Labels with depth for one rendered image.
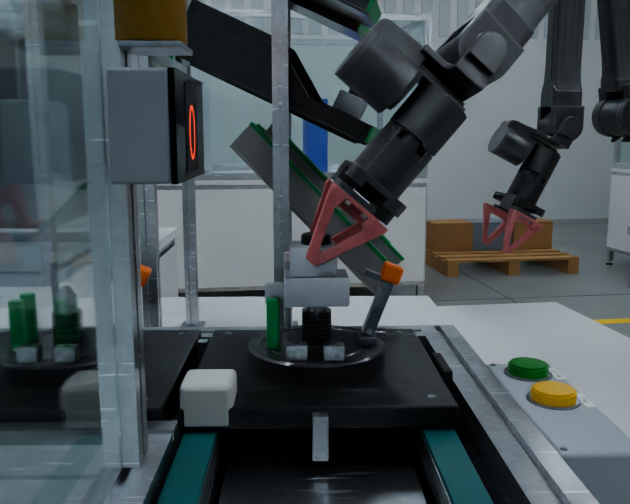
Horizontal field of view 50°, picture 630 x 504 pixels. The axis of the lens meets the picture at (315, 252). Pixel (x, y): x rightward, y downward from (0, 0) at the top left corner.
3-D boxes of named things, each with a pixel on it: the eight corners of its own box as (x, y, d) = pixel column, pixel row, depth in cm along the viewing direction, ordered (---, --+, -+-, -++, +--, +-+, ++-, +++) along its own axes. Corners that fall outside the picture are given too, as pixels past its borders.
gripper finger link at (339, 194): (283, 243, 63) (348, 165, 62) (283, 233, 70) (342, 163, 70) (339, 289, 64) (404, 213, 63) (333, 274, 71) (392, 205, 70)
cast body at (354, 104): (359, 140, 111) (378, 99, 109) (357, 140, 106) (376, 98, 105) (313, 118, 111) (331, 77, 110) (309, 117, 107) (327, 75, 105)
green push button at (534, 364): (540, 374, 72) (541, 356, 71) (554, 388, 68) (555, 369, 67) (502, 374, 72) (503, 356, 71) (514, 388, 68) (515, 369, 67)
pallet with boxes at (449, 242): (536, 257, 679) (538, 216, 672) (578, 273, 601) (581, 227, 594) (419, 260, 662) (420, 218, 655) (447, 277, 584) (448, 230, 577)
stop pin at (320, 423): (328, 455, 59) (328, 411, 59) (328, 461, 58) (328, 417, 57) (312, 455, 59) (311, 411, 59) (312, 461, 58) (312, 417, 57)
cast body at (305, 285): (346, 296, 71) (346, 230, 70) (349, 307, 67) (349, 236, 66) (265, 297, 71) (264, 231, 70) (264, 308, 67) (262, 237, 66)
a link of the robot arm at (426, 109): (481, 110, 64) (463, 110, 70) (428, 61, 63) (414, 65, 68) (433, 167, 65) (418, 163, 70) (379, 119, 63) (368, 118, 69)
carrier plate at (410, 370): (412, 344, 83) (413, 326, 82) (458, 427, 59) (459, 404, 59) (214, 345, 82) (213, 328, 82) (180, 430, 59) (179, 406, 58)
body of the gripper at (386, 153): (341, 177, 62) (394, 114, 61) (333, 172, 72) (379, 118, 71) (395, 223, 63) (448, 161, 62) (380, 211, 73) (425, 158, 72)
